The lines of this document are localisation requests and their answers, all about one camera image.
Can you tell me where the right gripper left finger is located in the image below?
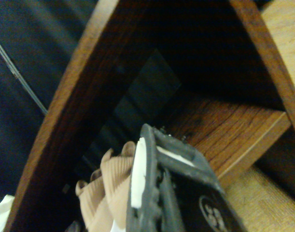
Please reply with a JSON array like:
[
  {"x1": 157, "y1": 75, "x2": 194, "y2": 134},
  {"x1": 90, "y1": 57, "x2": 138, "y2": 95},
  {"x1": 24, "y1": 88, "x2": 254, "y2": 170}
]
[{"x1": 126, "y1": 123, "x2": 163, "y2": 232}]

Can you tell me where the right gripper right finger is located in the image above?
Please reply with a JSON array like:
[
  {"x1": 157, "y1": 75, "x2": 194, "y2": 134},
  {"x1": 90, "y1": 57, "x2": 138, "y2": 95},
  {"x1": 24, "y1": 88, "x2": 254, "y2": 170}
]
[{"x1": 153, "y1": 126, "x2": 225, "y2": 197}]

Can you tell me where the brown shoe rack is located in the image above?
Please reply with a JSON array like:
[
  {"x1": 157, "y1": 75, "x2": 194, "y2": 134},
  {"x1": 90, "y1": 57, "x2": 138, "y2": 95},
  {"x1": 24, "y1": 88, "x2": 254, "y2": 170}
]
[{"x1": 3, "y1": 0, "x2": 295, "y2": 232}]

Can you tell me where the white shoe with red mark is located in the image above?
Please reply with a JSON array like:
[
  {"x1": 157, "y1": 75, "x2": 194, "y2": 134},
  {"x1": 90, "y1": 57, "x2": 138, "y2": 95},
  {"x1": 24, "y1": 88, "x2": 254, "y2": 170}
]
[{"x1": 0, "y1": 194, "x2": 15, "y2": 232}]

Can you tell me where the black curtain stand pole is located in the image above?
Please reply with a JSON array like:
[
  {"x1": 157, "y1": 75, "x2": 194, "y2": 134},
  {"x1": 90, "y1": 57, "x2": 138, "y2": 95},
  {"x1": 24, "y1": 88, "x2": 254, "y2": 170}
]
[{"x1": 0, "y1": 33, "x2": 49, "y2": 115}]

